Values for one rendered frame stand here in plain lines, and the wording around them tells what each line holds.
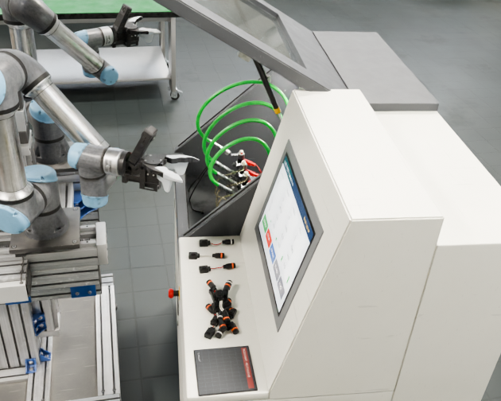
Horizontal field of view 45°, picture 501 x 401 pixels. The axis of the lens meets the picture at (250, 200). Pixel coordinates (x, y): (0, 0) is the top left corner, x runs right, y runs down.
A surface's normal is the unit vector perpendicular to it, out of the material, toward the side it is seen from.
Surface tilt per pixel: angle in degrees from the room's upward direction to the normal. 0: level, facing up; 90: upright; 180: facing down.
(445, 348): 90
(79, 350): 0
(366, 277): 90
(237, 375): 0
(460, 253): 90
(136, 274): 0
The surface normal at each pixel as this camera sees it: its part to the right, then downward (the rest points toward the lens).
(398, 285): 0.13, 0.56
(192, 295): 0.06, -0.83
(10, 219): -0.23, 0.64
